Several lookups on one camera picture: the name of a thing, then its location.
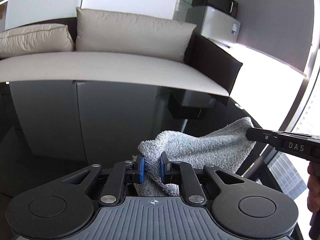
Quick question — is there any grey fluffy towel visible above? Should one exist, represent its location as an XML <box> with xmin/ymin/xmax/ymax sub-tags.
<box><xmin>135</xmin><ymin>117</ymin><xmax>255</xmax><ymax>197</ymax></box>

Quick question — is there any person's right hand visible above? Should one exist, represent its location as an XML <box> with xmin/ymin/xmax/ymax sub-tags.
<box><xmin>307</xmin><ymin>162</ymin><xmax>320</xmax><ymax>213</ymax></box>

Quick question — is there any dark sofa with beige seat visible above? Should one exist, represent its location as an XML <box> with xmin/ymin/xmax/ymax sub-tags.
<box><xmin>1</xmin><ymin>17</ymin><xmax>242</xmax><ymax>97</ymax></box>

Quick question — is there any silver mini fridge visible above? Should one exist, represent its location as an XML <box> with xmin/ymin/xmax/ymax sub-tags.
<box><xmin>185</xmin><ymin>6</ymin><xmax>241</xmax><ymax>46</ymax></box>

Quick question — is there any large beige back cushion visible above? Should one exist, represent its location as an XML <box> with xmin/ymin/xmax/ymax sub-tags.
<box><xmin>76</xmin><ymin>8</ymin><xmax>196</xmax><ymax>62</ymax></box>

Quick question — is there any black microwave oven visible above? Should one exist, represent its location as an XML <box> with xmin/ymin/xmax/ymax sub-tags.
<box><xmin>191</xmin><ymin>0</ymin><xmax>238</xmax><ymax>18</ymax></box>

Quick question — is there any small beige side cushion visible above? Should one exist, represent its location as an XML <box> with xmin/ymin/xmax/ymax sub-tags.
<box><xmin>1</xmin><ymin>23</ymin><xmax>75</xmax><ymax>59</ymax></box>

